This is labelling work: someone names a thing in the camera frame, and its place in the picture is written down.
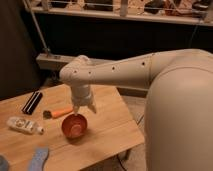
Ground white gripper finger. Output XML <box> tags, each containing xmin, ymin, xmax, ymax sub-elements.
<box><xmin>88</xmin><ymin>103</ymin><xmax>97</xmax><ymax>114</ymax></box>
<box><xmin>73</xmin><ymin>106</ymin><xmax>80</xmax><ymax>115</ymax></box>

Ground white plastic bottle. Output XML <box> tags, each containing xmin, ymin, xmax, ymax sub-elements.
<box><xmin>6</xmin><ymin>116</ymin><xmax>44</xmax><ymax>134</ymax></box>

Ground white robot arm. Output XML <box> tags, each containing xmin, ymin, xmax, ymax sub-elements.
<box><xmin>60</xmin><ymin>49</ymin><xmax>213</xmax><ymax>171</ymax></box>

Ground wooden table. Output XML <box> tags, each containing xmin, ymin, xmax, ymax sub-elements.
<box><xmin>0</xmin><ymin>85</ymin><xmax>144</xmax><ymax>171</ymax></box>

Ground black rectangular box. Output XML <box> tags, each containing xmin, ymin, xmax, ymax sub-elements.
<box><xmin>22</xmin><ymin>91</ymin><xmax>43</xmax><ymax>115</ymax></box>

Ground red ceramic bowl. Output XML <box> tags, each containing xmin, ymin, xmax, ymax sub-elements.
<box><xmin>61</xmin><ymin>114</ymin><xmax>87</xmax><ymax>139</ymax></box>

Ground blue flat tool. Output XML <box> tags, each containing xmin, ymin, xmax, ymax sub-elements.
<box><xmin>28</xmin><ymin>147</ymin><xmax>49</xmax><ymax>171</ymax></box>

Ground metal shelf rail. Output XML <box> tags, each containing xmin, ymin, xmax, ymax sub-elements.
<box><xmin>22</xmin><ymin>0</ymin><xmax>213</xmax><ymax>28</ymax></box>

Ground metal diagonal pole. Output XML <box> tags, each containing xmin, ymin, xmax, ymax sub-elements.
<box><xmin>24</xmin><ymin>0</ymin><xmax>50</xmax><ymax>56</ymax></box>

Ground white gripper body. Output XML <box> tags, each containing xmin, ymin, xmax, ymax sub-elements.
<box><xmin>71</xmin><ymin>85</ymin><xmax>93</xmax><ymax>106</ymax></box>

